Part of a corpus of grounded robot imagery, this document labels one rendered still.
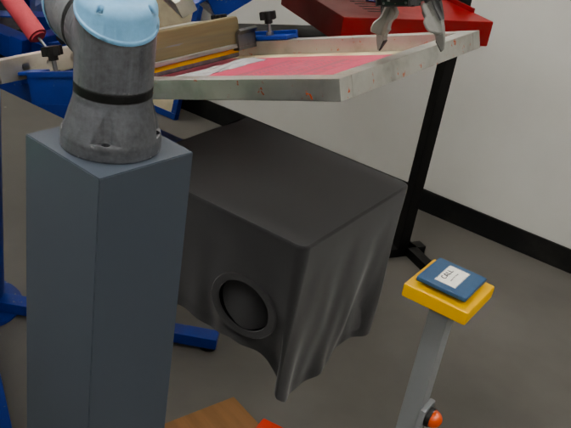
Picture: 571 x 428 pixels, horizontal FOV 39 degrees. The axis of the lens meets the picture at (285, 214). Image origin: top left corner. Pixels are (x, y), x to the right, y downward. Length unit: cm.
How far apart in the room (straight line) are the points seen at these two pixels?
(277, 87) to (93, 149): 36
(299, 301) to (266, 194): 25
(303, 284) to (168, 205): 44
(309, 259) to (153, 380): 38
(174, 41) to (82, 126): 71
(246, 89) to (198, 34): 53
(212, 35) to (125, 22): 85
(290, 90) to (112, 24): 36
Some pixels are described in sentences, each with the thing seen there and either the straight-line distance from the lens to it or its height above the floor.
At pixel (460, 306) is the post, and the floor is 95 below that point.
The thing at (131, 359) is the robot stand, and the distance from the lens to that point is 138.
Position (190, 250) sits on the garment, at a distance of 173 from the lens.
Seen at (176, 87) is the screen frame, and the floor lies 119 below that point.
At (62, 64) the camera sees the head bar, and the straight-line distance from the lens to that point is 194.
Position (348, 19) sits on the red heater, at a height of 110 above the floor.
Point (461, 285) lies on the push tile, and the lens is 149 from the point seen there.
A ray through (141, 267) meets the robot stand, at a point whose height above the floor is 102.
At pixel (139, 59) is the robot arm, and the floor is 135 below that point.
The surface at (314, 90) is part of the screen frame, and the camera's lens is 133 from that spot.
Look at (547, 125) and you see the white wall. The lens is 364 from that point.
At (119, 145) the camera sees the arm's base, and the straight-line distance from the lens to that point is 118.
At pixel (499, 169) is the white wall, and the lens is 377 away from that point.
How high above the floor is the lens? 171
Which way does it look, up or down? 28 degrees down
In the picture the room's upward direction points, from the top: 10 degrees clockwise
